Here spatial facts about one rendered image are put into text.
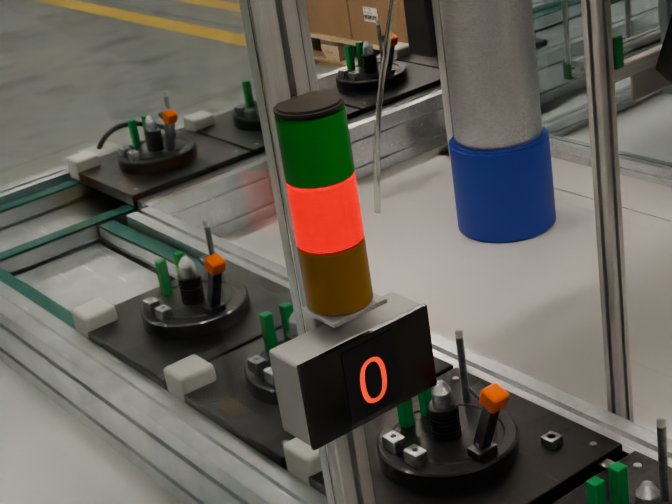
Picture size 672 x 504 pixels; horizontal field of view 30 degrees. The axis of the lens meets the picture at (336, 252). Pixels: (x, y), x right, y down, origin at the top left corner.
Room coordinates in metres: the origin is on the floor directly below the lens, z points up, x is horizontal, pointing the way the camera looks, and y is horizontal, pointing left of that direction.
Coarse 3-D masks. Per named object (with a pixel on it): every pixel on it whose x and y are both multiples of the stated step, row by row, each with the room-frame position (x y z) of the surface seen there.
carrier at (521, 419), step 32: (448, 384) 1.19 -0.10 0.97; (384, 416) 1.14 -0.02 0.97; (416, 416) 1.10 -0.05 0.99; (448, 416) 1.04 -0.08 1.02; (512, 416) 1.10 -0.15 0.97; (544, 416) 1.09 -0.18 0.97; (384, 448) 1.05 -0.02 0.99; (416, 448) 1.02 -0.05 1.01; (448, 448) 1.03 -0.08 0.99; (512, 448) 1.02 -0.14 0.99; (544, 448) 1.04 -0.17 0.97; (576, 448) 1.03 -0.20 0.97; (608, 448) 1.02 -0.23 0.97; (384, 480) 1.02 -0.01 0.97; (416, 480) 1.00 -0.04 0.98; (448, 480) 0.99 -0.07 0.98; (480, 480) 0.99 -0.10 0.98; (512, 480) 0.99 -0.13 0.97; (544, 480) 0.98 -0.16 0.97; (576, 480) 0.99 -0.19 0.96
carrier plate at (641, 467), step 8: (632, 456) 1.00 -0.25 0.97; (640, 456) 1.00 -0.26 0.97; (648, 456) 1.00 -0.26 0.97; (624, 464) 0.99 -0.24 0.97; (632, 464) 0.99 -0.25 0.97; (640, 464) 0.98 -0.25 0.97; (648, 464) 0.98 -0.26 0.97; (656, 464) 0.98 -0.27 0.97; (600, 472) 0.98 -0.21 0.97; (608, 472) 0.98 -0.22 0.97; (632, 472) 0.97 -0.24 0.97; (640, 472) 0.97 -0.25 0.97; (648, 472) 0.97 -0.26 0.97; (656, 472) 0.97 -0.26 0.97; (608, 480) 0.97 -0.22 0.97; (632, 480) 0.96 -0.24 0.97; (640, 480) 0.96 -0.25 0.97; (648, 480) 0.96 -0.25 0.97; (656, 480) 0.96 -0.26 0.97; (576, 488) 0.96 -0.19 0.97; (584, 488) 0.96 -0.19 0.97; (608, 488) 0.96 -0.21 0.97; (632, 488) 0.95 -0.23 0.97; (568, 496) 0.95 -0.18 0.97; (576, 496) 0.95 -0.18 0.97; (584, 496) 0.95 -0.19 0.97; (608, 496) 0.94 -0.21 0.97
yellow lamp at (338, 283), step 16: (304, 256) 0.82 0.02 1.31; (320, 256) 0.81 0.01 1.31; (336, 256) 0.81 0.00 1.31; (352, 256) 0.82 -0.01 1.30; (304, 272) 0.83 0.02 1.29; (320, 272) 0.82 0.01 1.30; (336, 272) 0.81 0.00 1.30; (352, 272) 0.82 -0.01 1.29; (368, 272) 0.83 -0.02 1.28; (304, 288) 0.83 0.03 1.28; (320, 288) 0.82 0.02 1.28; (336, 288) 0.81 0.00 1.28; (352, 288) 0.81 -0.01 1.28; (368, 288) 0.83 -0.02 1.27; (320, 304) 0.82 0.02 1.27; (336, 304) 0.81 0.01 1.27; (352, 304) 0.81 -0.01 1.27
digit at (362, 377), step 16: (384, 336) 0.82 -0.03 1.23; (352, 352) 0.81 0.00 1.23; (368, 352) 0.82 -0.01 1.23; (384, 352) 0.82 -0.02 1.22; (352, 368) 0.81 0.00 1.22; (368, 368) 0.81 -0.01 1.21; (384, 368) 0.82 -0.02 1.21; (352, 384) 0.81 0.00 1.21; (368, 384) 0.81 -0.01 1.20; (384, 384) 0.82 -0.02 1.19; (352, 400) 0.80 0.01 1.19; (368, 400) 0.81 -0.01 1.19; (384, 400) 0.82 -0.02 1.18; (352, 416) 0.80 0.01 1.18
